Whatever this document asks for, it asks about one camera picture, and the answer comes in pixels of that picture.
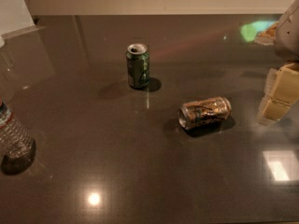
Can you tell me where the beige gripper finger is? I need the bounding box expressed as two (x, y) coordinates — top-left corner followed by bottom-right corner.
(257, 96), (290, 126)
(264, 63), (299, 105)

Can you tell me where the green soda can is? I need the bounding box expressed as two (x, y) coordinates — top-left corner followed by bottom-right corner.
(126, 43), (150, 89)

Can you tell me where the clear plastic water bottle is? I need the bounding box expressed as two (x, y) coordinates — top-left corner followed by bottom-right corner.
(0, 37), (36, 174)

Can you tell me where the orange soda can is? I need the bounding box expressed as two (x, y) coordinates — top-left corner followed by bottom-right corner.
(178, 96), (232, 131)

